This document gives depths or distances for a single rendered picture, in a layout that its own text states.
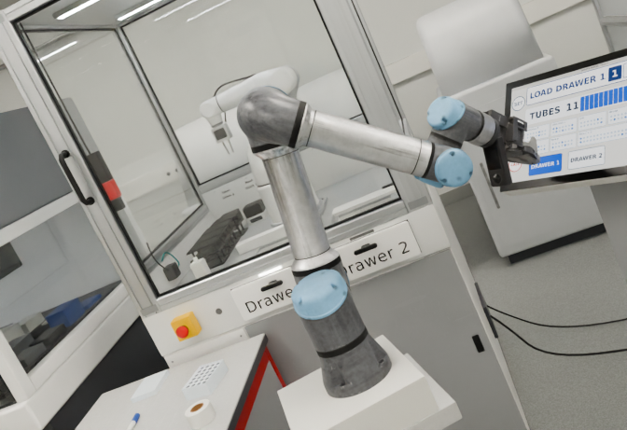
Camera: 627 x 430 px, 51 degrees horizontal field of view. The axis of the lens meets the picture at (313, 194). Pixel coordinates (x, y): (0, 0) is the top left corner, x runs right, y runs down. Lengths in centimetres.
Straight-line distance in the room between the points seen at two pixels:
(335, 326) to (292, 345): 84
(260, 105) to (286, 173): 19
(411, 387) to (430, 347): 83
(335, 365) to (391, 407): 14
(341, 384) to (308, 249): 30
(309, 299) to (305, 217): 20
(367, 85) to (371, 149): 64
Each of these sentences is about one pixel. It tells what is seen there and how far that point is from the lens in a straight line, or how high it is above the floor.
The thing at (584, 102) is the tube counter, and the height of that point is 111.
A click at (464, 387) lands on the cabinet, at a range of 223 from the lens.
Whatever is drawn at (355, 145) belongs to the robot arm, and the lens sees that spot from 129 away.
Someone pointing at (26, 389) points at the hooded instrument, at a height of 93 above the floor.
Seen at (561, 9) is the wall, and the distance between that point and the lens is 519.
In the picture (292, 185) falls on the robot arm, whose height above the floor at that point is 125.
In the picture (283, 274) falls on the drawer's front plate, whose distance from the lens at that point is 205.
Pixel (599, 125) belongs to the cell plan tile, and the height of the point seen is 106.
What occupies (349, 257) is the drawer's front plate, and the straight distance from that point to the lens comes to 201.
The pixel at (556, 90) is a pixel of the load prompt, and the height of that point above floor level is 115.
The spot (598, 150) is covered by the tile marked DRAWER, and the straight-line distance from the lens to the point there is 166.
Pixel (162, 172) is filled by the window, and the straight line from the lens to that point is 209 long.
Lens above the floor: 148
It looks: 11 degrees down
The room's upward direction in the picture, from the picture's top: 25 degrees counter-clockwise
